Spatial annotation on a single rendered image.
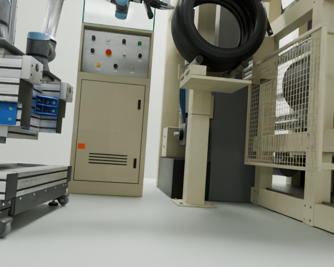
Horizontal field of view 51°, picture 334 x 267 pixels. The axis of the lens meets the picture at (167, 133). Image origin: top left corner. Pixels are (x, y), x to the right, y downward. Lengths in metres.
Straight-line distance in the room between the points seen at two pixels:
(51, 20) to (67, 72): 2.72
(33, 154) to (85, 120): 2.35
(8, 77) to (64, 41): 3.58
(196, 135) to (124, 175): 0.63
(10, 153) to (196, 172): 3.16
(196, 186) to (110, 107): 0.87
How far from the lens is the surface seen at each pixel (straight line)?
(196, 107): 2.42
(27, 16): 5.30
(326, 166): 1.77
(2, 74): 1.49
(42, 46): 2.04
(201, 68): 2.08
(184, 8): 2.18
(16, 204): 1.45
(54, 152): 4.84
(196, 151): 2.40
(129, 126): 2.64
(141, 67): 2.77
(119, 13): 2.20
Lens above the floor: 0.34
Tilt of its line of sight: 3 degrees up
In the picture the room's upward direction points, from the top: 4 degrees clockwise
